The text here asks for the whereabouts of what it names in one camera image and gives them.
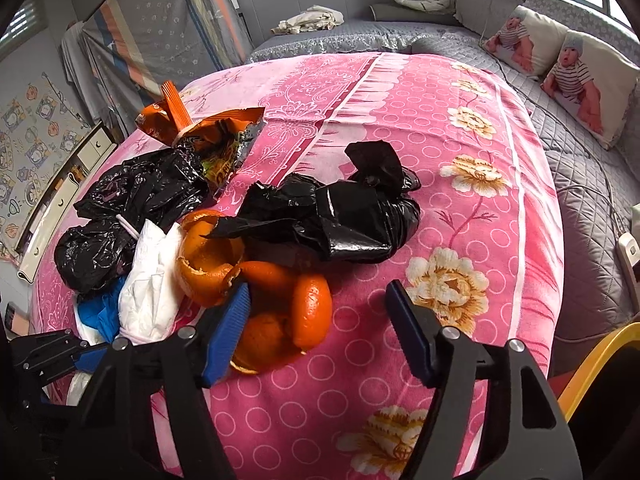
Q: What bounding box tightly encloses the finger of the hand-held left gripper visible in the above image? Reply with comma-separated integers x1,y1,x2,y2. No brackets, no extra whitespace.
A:
10,329,108,386

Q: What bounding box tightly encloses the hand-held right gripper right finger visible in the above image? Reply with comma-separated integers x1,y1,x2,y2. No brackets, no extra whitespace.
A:
385,280,585,480

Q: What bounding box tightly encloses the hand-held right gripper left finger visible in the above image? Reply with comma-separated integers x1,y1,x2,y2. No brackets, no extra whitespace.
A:
60,282,251,480

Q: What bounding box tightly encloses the curled orange peel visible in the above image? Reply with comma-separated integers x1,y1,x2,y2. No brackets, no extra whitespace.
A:
175,209,247,309

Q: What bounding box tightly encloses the white tissue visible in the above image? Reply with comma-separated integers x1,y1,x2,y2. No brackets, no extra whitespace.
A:
118,220,187,346

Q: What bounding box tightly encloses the yellow bin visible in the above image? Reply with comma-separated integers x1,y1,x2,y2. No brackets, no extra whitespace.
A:
557,322,640,422

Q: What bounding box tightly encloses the orange snack wrapper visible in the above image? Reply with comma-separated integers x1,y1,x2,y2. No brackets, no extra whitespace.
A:
135,81,266,192

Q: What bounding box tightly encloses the blue plastic scrap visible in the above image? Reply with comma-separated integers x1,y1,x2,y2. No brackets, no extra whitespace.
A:
77,275,126,342

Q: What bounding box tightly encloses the large black plastic bag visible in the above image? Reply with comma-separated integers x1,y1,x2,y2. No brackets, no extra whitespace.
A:
205,141,422,264

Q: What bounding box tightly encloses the pink floral blanket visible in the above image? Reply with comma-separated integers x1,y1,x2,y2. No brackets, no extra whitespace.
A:
30,52,566,480

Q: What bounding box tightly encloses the white dresser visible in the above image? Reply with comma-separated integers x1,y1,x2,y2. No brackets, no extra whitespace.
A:
17,120,119,282

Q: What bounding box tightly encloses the grey quilted bedspread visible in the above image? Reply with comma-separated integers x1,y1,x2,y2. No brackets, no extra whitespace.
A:
245,15,640,376

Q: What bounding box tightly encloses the white power strip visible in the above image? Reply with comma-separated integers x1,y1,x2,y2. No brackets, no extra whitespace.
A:
617,232,640,287

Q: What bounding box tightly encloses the fabric wardrobe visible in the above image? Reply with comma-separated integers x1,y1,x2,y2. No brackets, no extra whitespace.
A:
62,0,254,127

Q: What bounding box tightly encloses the baby print pillow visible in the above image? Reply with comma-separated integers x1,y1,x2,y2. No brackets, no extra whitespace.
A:
540,30,640,151
482,5,571,79

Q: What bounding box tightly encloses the cream crumpled cloth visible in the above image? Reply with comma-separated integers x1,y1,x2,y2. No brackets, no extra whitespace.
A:
272,5,346,36

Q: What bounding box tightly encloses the grey patterned cushion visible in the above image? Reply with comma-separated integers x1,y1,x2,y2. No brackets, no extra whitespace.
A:
454,0,532,40

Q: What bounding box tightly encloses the window blind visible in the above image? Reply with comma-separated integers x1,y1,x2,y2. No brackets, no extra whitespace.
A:
0,0,49,61

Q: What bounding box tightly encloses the cartoon wall poster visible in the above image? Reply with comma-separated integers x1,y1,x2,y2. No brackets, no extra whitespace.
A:
0,74,94,261

